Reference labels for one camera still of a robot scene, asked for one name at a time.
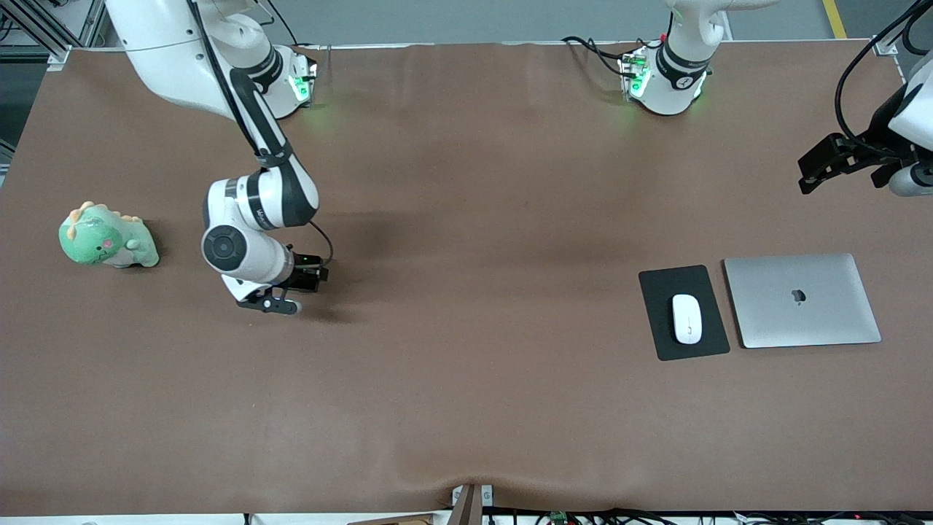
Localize white computer mouse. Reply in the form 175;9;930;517
671;293;703;346

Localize dark grey mouse pad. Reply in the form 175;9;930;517
639;265;731;362

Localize silver closed laptop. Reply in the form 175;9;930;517
723;253;883;349

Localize green dinosaur plush toy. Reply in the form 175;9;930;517
58;201;160;269

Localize brown table cover sheet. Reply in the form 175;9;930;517
0;40;933;516

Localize black left arm wrist cable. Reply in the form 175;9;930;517
833;0;933;143

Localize black arm wrist cable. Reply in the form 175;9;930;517
833;0;933;143
186;0;335;269

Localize black right arm wrist cable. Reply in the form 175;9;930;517
186;0;335;269

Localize black hanging cable loop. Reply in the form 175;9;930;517
902;0;933;41

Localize black left arm base cables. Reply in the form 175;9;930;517
561;35;665;79

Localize black right arm base cable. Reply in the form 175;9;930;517
266;0;305;48

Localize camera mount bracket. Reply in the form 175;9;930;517
450;483;494;525

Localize aluminium frame profile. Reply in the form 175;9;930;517
0;0;110;68

